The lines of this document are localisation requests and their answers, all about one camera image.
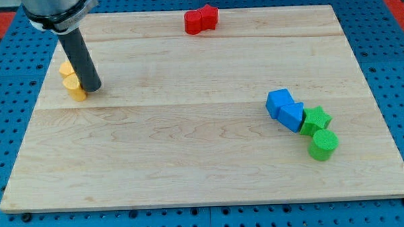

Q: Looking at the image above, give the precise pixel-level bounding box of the red star block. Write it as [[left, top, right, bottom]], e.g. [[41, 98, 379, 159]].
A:
[[198, 4, 219, 30]]

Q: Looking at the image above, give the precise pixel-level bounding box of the green star block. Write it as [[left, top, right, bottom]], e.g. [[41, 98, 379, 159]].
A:
[[299, 105, 332, 137]]

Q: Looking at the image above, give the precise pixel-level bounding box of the wooden board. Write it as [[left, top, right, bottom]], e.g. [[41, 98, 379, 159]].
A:
[[0, 5, 404, 214]]

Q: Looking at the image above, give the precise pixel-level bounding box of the blue cube block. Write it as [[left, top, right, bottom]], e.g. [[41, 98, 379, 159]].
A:
[[265, 88, 295, 119]]

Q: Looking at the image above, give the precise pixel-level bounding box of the blue triangle block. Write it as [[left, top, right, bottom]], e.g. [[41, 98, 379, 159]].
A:
[[277, 102, 304, 133]]

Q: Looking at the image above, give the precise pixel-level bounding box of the red cylinder block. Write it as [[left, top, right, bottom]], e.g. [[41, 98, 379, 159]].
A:
[[184, 10, 202, 35]]

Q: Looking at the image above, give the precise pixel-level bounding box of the green cylinder block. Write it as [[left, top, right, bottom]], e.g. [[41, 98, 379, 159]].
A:
[[308, 129, 339, 161]]

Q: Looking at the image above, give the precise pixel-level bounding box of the yellow cylinder block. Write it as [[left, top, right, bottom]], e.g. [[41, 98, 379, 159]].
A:
[[62, 74, 87, 102]]

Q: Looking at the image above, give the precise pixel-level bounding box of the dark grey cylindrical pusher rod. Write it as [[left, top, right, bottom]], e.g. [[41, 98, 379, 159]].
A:
[[58, 28, 102, 92]]

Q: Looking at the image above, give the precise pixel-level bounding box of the yellow block behind rod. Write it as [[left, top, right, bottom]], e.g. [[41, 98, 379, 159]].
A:
[[59, 61, 75, 79]]

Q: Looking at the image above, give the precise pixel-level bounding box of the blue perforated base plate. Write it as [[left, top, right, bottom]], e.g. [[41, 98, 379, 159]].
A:
[[0, 0, 404, 227]]

